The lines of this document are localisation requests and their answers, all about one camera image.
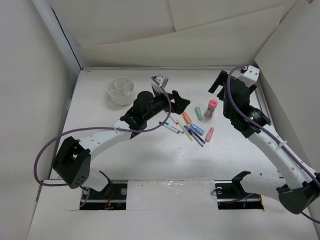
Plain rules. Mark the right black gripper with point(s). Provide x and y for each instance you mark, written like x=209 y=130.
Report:
x=221 y=80

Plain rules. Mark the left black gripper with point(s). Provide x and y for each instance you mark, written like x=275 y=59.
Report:
x=179 y=104

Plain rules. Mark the red capped white marker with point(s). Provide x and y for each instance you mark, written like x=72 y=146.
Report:
x=172 y=118

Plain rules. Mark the purple capped white marker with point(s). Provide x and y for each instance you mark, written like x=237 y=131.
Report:
x=171 y=128

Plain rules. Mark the pink capped clear bottle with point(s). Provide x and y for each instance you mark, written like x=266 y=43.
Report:
x=212 y=105

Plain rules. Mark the blue capped white marker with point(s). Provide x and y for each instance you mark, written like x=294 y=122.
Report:
x=179 y=130

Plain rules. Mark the yellow pen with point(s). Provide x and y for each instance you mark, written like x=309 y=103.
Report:
x=184 y=130

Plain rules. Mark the dark blue pen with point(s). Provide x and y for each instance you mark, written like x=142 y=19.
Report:
x=196 y=134

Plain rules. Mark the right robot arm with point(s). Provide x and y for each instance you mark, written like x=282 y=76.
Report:
x=299 y=184

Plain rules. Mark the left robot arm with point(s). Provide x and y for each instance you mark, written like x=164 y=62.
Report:
x=73 y=159

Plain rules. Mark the green highlighter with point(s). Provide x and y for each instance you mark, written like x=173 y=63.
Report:
x=198 y=113

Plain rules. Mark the orange highlighter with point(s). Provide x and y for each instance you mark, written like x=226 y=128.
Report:
x=186 y=118

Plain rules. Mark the dark purple pen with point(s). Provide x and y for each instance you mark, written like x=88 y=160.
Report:
x=192 y=135

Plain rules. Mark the blue highlighter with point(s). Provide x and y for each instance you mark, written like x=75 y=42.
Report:
x=197 y=129

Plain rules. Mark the pink highlighter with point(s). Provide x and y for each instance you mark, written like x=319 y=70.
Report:
x=209 y=135

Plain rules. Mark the white round divided organizer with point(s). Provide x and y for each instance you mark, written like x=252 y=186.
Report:
x=121 y=91

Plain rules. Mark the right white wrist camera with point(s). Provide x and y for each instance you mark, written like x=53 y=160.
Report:
x=249 y=75

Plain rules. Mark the right aluminium rail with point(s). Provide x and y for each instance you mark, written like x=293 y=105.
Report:
x=262 y=102

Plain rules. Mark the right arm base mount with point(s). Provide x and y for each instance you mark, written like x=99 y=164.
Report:
x=230 y=196

